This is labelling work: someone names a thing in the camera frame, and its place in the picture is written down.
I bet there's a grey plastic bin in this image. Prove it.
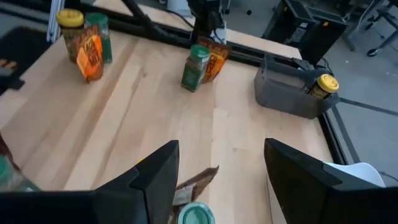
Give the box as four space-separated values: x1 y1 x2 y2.
254 53 341 119

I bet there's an orange and brown spice pouch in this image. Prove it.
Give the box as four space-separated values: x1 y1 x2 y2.
197 36 233 84
75 25 105 83
170 165 220 215

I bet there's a silver aluminium post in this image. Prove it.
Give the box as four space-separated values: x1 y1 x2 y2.
46 0 65 43

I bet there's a black wheeled stand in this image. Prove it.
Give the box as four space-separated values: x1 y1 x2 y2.
345 0 398 58

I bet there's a black aluminium table frame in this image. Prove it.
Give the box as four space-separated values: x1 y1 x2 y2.
0 0 361 166

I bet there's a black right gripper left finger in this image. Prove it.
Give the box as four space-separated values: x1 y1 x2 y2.
0 139 180 224

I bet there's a white plastic bin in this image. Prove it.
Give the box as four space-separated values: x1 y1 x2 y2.
323 161 386 188

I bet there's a yellow-lid black seasoning jar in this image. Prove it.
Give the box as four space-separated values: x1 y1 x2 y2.
306 73 340 100
55 8 85 65

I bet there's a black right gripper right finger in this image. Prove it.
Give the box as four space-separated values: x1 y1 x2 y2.
264 138 398 224

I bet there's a black equipment cabinet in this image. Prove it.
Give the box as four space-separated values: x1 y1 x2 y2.
262 0 312 47
300 14 348 65

